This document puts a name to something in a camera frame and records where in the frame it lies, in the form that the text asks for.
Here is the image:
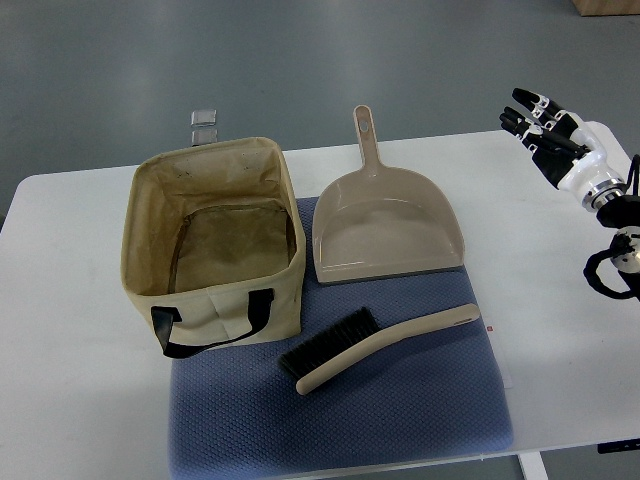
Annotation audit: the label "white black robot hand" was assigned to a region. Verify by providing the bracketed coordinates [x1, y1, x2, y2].
[500, 88, 627, 212]

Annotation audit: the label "beige hand broom black bristles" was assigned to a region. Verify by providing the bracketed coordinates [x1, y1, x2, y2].
[278, 303, 480, 395]

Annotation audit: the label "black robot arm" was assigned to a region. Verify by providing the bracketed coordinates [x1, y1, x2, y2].
[583, 154, 639, 300]

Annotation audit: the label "brown cardboard box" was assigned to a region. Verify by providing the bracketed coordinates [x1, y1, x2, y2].
[572, 0, 640, 17]

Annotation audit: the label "beige plastic dustpan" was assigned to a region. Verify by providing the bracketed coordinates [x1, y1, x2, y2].
[312, 105, 465, 284]

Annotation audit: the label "black table control box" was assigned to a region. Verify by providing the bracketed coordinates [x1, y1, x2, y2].
[597, 438, 640, 455]

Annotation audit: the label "white table leg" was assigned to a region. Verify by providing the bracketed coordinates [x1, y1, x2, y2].
[518, 451, 549, 480]

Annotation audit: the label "lower grey floor plate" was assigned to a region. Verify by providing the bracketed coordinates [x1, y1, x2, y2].
[191, 127, 218, 147]

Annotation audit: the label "blue textured mat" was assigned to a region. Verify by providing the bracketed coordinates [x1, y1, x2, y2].
[167, 195, 515, 477]

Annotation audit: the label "yellow fabric bag black handles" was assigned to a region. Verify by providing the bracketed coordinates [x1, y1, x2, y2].
[121, 137, 306, 359]

